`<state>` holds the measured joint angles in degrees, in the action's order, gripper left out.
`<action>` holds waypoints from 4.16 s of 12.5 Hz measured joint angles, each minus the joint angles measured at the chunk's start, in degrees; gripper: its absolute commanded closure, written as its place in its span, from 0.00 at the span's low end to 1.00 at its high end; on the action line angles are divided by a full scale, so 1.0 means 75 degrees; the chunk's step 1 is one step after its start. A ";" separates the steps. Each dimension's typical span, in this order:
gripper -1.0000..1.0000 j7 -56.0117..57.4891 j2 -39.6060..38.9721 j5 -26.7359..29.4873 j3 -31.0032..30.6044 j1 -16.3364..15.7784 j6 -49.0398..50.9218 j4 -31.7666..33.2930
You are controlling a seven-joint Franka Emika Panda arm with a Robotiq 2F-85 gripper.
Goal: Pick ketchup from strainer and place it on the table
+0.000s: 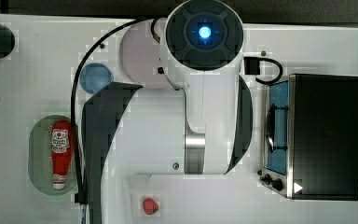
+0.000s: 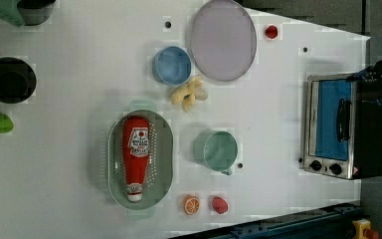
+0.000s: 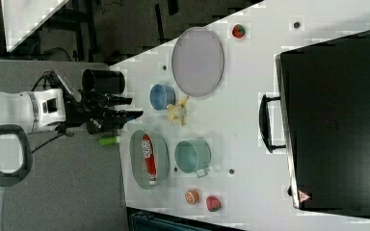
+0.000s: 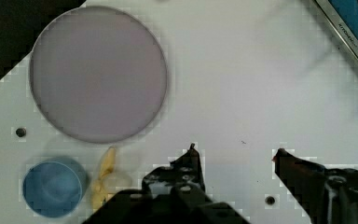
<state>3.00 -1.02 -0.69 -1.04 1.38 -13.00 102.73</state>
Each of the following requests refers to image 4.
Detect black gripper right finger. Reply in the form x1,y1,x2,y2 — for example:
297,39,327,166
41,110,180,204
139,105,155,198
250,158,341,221
272,148,358,224

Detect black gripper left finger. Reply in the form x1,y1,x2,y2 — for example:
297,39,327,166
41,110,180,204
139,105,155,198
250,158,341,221
83,145,249,224

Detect peeled banana toy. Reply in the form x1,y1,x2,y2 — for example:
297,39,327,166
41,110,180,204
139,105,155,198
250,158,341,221
90,147,132,212

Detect small blue bowl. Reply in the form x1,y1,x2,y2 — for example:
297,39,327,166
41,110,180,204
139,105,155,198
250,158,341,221
21,157,90,218

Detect round lilac plate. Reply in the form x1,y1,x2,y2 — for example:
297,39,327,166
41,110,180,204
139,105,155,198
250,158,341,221
29,6,168,144

